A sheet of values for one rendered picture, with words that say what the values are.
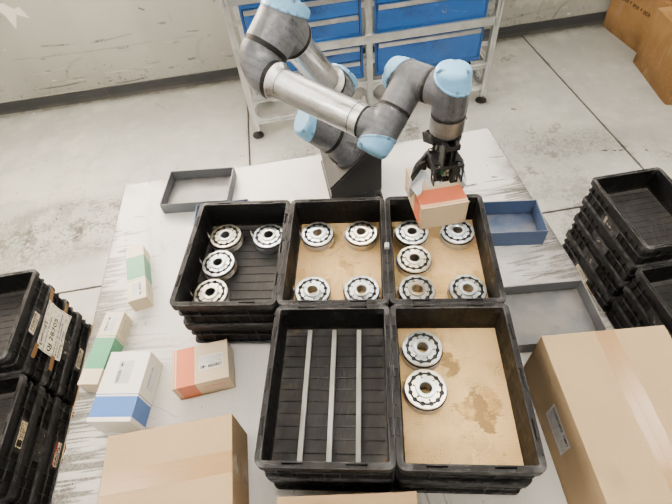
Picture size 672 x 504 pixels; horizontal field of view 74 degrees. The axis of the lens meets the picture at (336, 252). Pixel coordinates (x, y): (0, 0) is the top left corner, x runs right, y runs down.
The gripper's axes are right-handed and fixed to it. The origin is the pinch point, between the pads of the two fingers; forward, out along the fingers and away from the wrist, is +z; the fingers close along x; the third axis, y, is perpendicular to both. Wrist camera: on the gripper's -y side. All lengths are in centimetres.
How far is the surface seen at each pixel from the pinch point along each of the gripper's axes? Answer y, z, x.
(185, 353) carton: 17, 32, -76
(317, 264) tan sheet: -3.0, 26.8, -34.1
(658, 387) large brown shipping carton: 53, 20, 38
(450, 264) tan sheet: 5.4, 26.9, 5.6
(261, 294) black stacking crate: 5, 27, -52
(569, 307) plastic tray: 20, 40, 40
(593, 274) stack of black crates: -17, 84, 84
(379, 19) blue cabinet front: -195, 42, 26
